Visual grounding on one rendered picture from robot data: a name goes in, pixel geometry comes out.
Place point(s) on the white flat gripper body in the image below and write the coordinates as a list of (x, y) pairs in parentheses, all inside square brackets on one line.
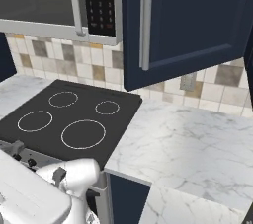
[(26, 198)]

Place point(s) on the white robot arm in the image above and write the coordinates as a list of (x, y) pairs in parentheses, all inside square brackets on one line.
[(77, 173)]

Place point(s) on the navy base cabinet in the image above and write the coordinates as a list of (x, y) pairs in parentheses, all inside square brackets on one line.
[(128, 200)]

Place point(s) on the navy cabinet door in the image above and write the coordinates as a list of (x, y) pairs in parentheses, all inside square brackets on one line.
[(194, 24)]

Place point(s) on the black stove knob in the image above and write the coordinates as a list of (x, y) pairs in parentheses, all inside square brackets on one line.
[(32, 163), (17, 157)]

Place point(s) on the silver stove front panel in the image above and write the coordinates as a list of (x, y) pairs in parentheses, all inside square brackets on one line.
[(44, 160)]

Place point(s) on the black hob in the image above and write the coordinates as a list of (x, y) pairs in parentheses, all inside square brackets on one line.
[(69, 116)]

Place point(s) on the navy wall cabinet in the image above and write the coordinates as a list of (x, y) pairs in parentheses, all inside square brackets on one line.
[(249, 66), (6, 57)]

